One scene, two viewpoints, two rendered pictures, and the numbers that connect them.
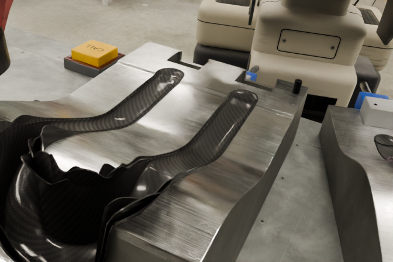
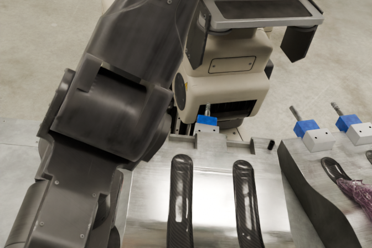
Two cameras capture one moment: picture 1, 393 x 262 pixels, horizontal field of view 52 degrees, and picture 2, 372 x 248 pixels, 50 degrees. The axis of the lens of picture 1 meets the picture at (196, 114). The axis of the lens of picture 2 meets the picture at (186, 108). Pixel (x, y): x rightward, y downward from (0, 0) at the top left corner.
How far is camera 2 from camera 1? 0.40 m
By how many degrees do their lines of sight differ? 24
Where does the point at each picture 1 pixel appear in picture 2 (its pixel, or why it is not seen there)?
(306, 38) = (230, 62)
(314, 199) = (298, 220)
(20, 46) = not seen: outside the picture
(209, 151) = (249, 231)
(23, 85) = not seen: hidden behind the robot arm
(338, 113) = (292, 146)
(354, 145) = (314, 176)
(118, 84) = (153, 189)
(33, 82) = not seen: hidden behind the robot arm
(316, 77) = (242, 89)
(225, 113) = (238, 189)
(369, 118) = (313, 148)
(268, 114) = (265, 179)
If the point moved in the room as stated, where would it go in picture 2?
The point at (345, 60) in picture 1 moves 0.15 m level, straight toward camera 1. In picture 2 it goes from (258, 69) to (268, 108)
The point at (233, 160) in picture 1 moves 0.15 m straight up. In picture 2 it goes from (270, 235) to (302, 176)
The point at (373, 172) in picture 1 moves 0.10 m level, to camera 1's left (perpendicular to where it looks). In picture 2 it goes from (348, 213) to (297, 230)
